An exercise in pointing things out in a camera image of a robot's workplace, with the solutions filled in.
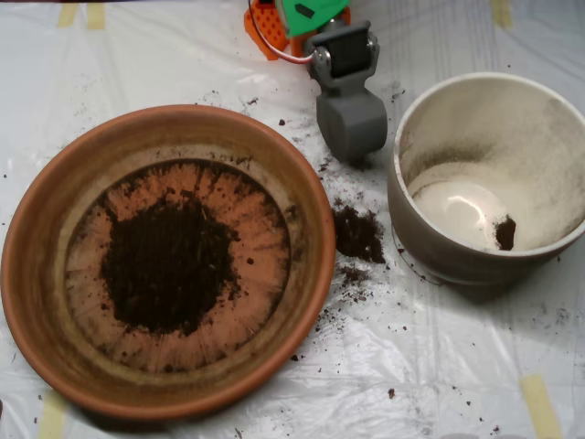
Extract dark soil pile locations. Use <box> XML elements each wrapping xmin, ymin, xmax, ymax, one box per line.
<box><xmin>99</xmin><ymin>198</ymin><xmax>242</xmax><ymax>338</ymax></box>

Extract large spilled soil heap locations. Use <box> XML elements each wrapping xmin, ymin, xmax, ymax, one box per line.
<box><xmin>332</xmin><ymin>204</ymin><xmax>388</xmax><ymax>265</ymax></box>

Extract small spilled soil clump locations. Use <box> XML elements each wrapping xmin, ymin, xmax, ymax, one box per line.
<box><xmin>337</xmin><ymin>263</ymin><xmax>372</xmax><ymax>287</ymax></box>

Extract white round plant pot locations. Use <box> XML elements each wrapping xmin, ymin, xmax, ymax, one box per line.
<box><xmin>387</xmin><ymin>71</ymin><xmax>585</xmax><ymax>288</ymax></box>

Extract terracotta plant saucer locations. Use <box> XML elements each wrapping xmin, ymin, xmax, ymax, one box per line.
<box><xmin>0</xmin><ymin>103</ymin><xmax>338</xmax><ymax>422</ymax></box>

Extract beige masking tape strip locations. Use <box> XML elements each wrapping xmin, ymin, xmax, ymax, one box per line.
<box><xmin>86</xmin><ymin>2</ymin><xmax>107</xmax><ymax>31</ymax></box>
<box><xmin>57</xmin><ymin>3</ymin><xmax>79</xmax><ymax>28</ymax></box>
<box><xmin>490</xmin><ymin>0</ymin><xmax>513</xmax><ymax>28</ymax></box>
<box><xmin>37</xmin><ymin>391</ymin><xmax>69</xmax><ymax>439</ymax></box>
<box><xmin>519</xmin><ymin>373</ymin><xmax>562</xmax><ymax>439</ymax></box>

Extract clear plastic cover sheet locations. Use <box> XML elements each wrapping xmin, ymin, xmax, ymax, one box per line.
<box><xmin>0</xmin><ymin>0</ymin><xmax>585</xmax><ymax>439</ymax></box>

